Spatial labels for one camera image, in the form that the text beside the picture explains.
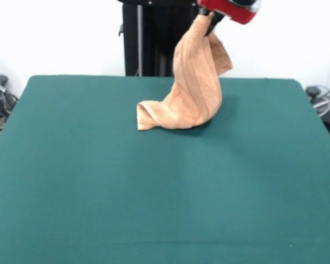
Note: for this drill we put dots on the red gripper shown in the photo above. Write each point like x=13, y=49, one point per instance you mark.
x=225, y=9

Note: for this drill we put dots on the tan terry towel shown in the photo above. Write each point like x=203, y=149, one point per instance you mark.
x=192, y=93

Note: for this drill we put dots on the dark green table cloth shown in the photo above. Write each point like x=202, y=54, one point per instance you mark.
x=209, y=192

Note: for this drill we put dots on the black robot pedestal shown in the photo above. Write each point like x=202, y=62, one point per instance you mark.
x=154, y=38

